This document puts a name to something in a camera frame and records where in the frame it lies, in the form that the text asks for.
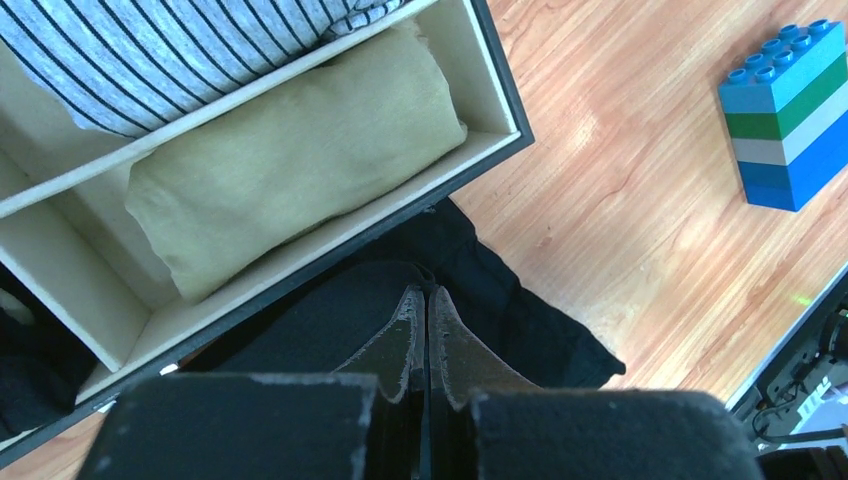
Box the black rolled cloth bottom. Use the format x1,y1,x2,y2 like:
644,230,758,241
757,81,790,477
1,267,97,441

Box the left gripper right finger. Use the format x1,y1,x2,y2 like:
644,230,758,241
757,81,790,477
428,286,538,410

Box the black underwear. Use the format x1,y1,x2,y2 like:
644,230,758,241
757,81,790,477
187,199,626,388

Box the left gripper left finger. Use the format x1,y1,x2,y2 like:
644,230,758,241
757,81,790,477
334,285,426,404

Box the blue green brick stack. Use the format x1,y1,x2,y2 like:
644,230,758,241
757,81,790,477
717,19,847,212

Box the olive green rolled cloth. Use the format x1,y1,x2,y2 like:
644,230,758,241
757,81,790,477
125,21,467,301

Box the striped rolled cloth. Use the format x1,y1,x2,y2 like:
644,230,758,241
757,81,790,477
1,1,399,138

